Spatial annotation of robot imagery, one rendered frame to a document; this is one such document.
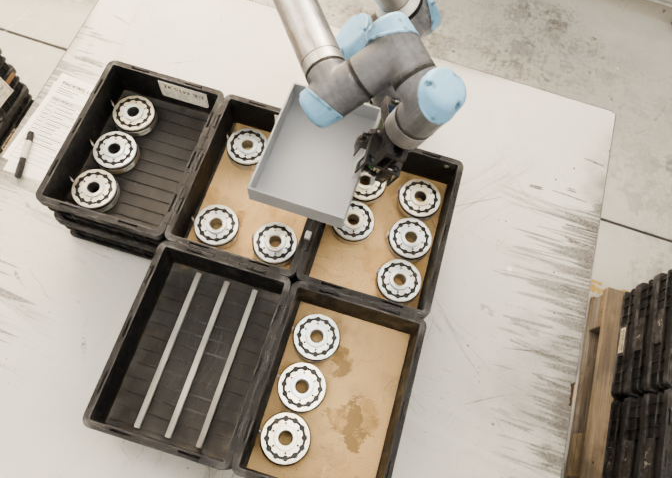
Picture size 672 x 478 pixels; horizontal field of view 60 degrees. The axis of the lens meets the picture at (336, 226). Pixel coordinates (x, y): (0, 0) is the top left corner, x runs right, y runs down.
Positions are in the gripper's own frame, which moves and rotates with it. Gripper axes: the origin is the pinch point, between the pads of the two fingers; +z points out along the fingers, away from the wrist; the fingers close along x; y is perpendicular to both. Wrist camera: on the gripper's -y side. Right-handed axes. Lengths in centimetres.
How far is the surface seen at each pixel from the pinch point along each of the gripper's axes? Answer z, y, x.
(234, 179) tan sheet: 32.2, -0.6, -21.6
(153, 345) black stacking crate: 33, 43, -26
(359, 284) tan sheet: 21.9, 17.2, 13.0
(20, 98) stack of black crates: 115, -36, -99
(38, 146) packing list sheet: 60, -1, -72
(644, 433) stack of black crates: 39, 24, 116
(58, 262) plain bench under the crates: 55, 28, -54
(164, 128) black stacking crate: 38, -9, -42
